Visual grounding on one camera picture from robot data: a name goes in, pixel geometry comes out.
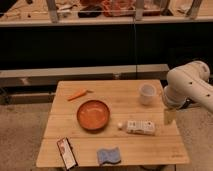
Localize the white plastic bottle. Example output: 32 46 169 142
117 120 156 135

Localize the orange round bowl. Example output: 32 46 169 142
77 100 110 131

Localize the wooden folding table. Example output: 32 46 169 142
36 80 189 168

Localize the orange carrot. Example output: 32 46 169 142
67 89 92 101

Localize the long wooden bench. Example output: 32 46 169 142
0 64 169 87

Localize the red cloth on shelf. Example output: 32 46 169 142
101 0 135 17

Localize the blue sponge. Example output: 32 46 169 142
97 147 121 165

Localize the white plastic cup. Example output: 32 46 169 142
139 83 157 105

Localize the black thin cable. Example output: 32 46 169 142
132 15 139 80

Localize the black object on shelf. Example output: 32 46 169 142
78 5 102 18

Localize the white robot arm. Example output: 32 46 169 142
162 61 213 125

